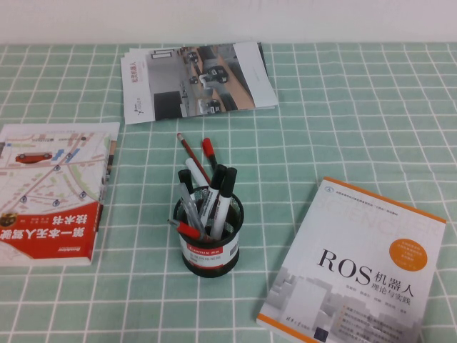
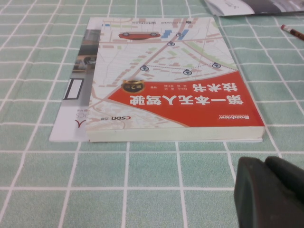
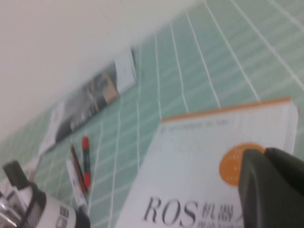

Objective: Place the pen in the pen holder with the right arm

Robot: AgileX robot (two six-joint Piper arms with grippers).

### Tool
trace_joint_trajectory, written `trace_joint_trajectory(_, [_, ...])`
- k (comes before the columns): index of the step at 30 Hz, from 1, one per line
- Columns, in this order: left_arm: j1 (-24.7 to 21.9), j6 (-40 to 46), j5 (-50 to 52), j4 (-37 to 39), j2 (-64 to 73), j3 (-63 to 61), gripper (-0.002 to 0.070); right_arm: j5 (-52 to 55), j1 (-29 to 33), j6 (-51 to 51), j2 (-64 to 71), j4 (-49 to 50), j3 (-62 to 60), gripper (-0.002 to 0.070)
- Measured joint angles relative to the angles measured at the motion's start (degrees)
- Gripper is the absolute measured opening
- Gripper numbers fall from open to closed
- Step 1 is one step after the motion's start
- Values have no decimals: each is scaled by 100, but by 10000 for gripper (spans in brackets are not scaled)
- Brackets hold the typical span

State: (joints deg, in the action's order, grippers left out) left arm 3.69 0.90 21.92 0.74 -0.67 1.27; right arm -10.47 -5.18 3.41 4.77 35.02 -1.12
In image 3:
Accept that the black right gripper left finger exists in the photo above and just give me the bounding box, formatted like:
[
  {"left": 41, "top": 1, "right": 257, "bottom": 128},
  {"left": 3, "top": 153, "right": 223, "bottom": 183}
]
[{"left": 238, "top": 148, "right": 268, "bottom": 228}]

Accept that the red and black pen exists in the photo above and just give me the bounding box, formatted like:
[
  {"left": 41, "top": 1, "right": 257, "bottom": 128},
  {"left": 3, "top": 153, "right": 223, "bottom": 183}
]
[{"left": 81, "top": 135, "right": 93, "bottom": 188}]

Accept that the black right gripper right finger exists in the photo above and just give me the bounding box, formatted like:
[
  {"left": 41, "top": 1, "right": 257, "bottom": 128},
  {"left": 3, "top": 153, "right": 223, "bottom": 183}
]
[{"left": 260, "top": 146, "right": 304, "bottom": 228}]

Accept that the green checkered tablecloth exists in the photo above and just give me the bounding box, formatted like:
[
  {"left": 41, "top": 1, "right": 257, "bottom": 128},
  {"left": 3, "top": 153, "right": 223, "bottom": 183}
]
[{"left": 0, "top": 0, "right": 304, "bottom": 228}]

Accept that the white orange ROS book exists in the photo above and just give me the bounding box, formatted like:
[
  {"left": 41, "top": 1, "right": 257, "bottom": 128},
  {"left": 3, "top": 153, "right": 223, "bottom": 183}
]
[{"left": 113, "top": 96, "right": 299, "bottom": 228}]

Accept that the black mesh pen holder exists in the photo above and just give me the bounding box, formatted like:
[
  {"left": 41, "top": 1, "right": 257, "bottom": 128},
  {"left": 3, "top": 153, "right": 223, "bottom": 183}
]
[{"left": 0, "top": 180, "right": 91, "bottom": 228}]

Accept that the red pencil with eraser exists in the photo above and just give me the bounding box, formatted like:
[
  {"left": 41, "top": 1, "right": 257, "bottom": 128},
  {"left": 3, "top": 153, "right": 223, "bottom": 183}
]
[{"left": 69, "top": 142, "right": 89, "bottom": 195}]

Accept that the robot photo brochure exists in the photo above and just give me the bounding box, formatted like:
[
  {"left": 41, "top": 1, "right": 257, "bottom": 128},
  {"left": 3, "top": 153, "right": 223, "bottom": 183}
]
[{"left": 37, "top": 48, "right": 136, "bottom": 158}]

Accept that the white marker pen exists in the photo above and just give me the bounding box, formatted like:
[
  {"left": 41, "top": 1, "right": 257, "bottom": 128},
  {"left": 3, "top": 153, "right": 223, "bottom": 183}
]
[{"left": 66, "top": 160, "right": 88, "bottom": 210}]

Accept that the white marker with black cap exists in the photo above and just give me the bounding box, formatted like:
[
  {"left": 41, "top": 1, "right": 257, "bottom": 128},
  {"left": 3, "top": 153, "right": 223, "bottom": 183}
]
[{"left": 3, "top": 161, "right": 34, "bottom": 211}]

